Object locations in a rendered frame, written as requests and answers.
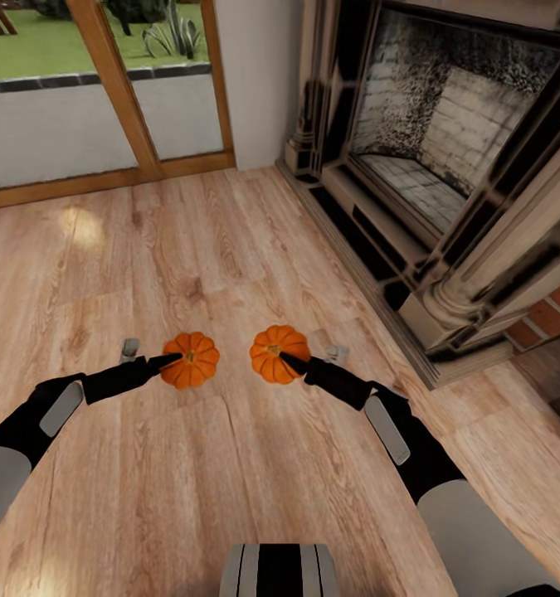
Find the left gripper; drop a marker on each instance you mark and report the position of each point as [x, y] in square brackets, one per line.
[134, 374]

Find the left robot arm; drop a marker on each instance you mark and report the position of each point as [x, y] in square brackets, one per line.
[28, 431]

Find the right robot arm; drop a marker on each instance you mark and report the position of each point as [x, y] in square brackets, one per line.
[483, 558]

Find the robot trunk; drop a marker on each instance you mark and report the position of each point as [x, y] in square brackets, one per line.
[279, 570]

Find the door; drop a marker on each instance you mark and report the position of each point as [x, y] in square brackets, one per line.
[97, 94]

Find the pumpkin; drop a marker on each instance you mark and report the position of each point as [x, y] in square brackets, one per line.
[199, 361]
[268, 345]

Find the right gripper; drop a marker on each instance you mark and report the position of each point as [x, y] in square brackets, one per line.
[331, 378]

